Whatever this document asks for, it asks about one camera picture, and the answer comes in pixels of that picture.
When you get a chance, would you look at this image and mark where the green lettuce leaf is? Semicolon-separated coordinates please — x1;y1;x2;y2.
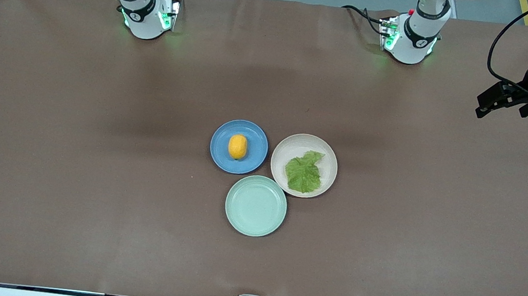
282;148;326;196

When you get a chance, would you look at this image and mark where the yellow lemon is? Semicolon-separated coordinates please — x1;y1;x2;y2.
227;133;249;161

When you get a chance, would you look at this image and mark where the brown table cloth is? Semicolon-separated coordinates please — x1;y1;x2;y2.
0;0;528;296

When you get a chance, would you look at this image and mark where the beige plate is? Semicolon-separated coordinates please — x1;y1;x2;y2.
267;131;342;201

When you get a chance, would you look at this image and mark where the blue plate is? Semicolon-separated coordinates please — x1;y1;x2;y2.
207;117;271;178

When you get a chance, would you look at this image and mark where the light green plate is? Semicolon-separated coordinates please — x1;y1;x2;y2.
222;172;290;240

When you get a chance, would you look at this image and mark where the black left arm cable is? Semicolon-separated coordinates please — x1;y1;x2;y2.
485;0;528;90

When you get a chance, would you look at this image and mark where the black base cable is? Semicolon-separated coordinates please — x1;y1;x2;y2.
339;4;388;36

